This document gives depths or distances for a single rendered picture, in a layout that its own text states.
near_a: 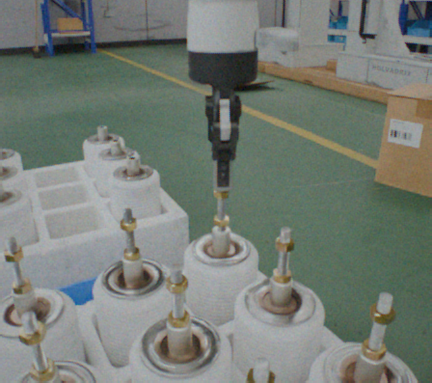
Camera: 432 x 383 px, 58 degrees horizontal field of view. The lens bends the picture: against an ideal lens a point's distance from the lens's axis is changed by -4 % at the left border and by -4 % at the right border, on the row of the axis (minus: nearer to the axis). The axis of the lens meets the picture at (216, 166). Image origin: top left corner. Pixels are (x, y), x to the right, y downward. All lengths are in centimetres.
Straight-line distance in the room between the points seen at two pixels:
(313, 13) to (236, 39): 316
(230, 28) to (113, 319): 33
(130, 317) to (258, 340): 14
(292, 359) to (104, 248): 40
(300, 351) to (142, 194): 42
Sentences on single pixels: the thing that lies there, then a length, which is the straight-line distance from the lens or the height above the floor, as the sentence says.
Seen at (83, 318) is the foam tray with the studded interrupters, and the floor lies 18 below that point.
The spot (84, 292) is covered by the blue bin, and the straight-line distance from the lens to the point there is 73.
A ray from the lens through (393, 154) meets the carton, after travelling 139.
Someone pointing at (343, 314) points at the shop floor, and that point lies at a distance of 84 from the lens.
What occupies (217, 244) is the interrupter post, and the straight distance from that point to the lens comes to 51.
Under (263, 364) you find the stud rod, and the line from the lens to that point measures 27.
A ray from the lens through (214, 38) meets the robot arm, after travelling 40.
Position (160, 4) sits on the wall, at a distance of 671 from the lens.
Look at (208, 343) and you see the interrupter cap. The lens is 40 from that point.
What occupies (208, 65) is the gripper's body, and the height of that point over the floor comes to 49.
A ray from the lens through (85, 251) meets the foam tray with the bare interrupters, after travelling 72.
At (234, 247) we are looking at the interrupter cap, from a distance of 53.
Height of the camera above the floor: 54
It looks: 22 degrees down
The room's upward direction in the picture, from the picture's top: straight up
